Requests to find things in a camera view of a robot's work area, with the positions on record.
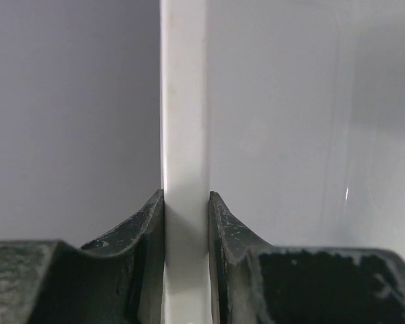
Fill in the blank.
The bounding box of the white translucent plastic bin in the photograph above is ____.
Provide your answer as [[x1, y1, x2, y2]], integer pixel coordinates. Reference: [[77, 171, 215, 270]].
[[160, 1, 405, 323]]

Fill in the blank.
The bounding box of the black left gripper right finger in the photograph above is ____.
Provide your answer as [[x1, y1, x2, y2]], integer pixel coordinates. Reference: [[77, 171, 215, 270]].
[[208, 192, 405, 323]]

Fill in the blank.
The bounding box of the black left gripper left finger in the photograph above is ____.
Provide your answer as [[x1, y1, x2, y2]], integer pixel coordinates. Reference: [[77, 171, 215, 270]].
[[0, 190, 165, 323]]

